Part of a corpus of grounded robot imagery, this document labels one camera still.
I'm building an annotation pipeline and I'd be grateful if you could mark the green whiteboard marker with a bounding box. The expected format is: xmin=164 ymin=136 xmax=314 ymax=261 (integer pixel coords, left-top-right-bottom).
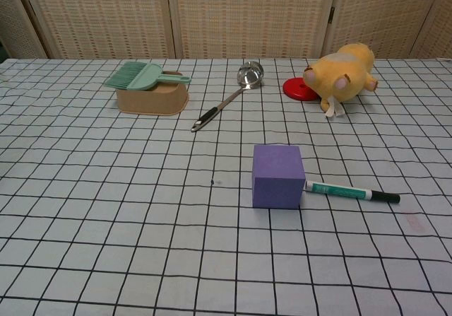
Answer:
xmin=302 ymin=180 xmax=401 ymax=204

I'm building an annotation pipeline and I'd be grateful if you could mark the woven folding screen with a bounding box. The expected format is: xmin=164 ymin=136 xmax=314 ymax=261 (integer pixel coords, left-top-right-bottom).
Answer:
xmin=0 ymin=0 xmax=452 ymax=60

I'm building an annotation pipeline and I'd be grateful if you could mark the green dustpan brush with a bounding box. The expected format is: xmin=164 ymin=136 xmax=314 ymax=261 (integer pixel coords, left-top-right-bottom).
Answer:
xmin=104 ymin=62 xmax=192 ymax=91

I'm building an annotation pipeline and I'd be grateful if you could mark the purple foam cube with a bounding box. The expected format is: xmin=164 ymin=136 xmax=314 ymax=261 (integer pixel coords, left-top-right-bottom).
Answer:
xmin=252 ymin=144 xmax=306 ymax=210

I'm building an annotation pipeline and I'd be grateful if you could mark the tan plastic basin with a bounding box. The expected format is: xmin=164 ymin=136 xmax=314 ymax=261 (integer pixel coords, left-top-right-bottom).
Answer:
xmin=116 ymin=71 xmax=190 ymax=117

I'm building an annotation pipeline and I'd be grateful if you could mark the checkered grid tablecloth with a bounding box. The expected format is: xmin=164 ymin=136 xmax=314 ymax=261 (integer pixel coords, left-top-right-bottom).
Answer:
xmin=0 ymin=58 xmax=452 ymax=316

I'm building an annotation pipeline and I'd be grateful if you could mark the steel ladle black handle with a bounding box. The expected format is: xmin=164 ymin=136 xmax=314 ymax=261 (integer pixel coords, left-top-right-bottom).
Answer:
xmin=191 ymin=60 xmax=265 ymax=133

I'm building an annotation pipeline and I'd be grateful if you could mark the yellow plush toy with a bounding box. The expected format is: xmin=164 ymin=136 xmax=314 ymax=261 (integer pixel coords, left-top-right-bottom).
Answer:
xmin=303 ymin=42 xmax=379 ymax=119

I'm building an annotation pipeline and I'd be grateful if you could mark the red round disc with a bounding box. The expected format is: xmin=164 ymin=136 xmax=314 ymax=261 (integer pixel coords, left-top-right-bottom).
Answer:
xmin=282 ymin=76 xmax=320 ymax=103

